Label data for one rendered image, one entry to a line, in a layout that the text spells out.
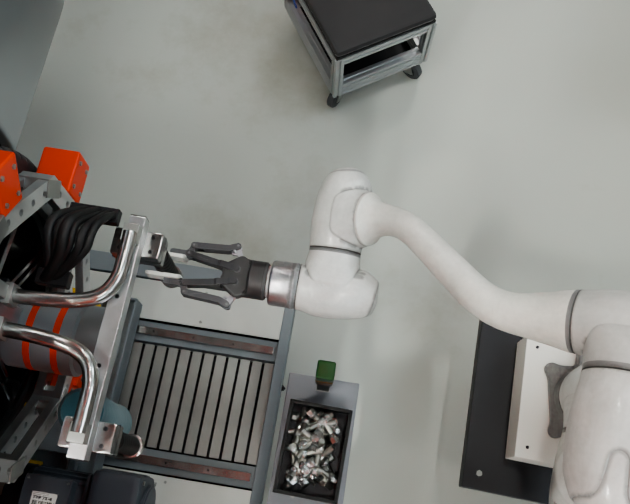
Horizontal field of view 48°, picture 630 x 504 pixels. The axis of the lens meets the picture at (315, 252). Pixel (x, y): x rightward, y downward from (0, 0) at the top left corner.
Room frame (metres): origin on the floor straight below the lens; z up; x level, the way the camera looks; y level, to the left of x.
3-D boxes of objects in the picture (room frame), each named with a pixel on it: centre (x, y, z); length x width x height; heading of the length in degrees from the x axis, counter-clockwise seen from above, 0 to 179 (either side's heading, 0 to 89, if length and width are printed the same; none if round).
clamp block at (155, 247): (0.42, 0.32, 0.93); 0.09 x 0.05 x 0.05; 83
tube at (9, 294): (0.36, 0.41, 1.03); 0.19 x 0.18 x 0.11; 83
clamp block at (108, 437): (0.09, 0.36, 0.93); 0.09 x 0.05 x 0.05; 83
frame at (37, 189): (0.28, 0.54, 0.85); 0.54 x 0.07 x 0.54; 173
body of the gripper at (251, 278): (0.40, 0.13, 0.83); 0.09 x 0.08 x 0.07; 83
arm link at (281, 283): (0.39, 0.06, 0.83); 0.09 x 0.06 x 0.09; 173
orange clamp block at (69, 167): (0.59, 0.51, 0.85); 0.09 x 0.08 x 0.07; 173
